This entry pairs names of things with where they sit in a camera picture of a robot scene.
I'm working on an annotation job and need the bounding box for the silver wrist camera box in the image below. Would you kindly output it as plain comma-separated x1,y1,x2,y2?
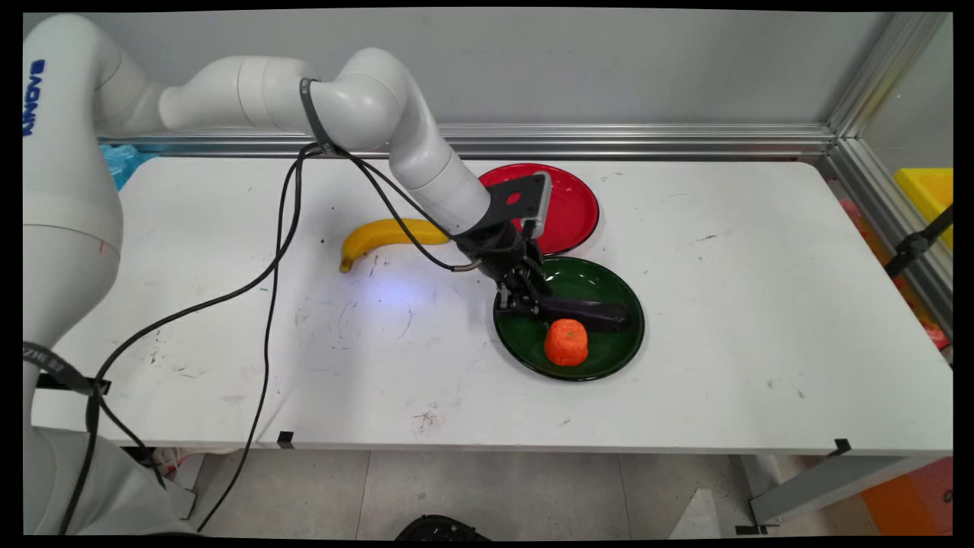
524,171,553,239

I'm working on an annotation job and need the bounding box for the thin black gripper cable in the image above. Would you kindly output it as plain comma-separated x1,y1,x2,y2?
333,146,483,273

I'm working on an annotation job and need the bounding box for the orange toy fruit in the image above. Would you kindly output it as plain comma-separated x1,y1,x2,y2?
543,318,590,368

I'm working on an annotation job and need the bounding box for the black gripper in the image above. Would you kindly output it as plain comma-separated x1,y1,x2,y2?
455,223,556,316

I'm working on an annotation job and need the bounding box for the long black cable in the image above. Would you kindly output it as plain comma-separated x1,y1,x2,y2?
58,143,320,535
196,148,307,532

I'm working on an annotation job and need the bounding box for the yellow plastic box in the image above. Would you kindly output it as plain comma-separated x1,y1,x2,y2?
893,167,953,252

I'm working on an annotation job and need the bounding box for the aluminium frame side rail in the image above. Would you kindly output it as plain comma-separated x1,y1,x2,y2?
820,11,953,339

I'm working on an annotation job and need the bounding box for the yellow toy banana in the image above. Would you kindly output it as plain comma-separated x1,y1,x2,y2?
339,218,452,274

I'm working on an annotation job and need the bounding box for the green round plate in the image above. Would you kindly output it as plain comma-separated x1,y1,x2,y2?
492,256,647,383

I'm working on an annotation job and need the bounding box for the red round plate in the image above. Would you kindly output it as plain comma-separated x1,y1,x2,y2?
478,162,601,257

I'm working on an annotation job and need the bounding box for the horizontal aluminium frame rail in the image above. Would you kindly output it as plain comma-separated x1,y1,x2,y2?
99,123,839,161

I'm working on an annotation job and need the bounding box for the black cable strap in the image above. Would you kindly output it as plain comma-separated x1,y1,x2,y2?
23,342,113,397
299,77,340,159

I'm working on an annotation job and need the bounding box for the dark purple toy eggplant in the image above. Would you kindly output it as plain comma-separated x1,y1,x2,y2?
533,295,632,334

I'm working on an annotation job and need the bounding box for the blue plastic bag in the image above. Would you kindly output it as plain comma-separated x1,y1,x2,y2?
100,144,158,192

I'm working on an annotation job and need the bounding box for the black round floor object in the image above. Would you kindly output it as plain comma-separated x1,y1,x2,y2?
395,515,492,543

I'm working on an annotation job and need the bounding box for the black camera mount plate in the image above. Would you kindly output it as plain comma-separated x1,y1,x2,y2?
484,175,543,231

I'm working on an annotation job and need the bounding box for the grey table leg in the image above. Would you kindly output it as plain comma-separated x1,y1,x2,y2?
748,454,923,527

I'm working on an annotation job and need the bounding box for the orange box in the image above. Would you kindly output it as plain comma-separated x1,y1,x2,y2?
860,457,953,536

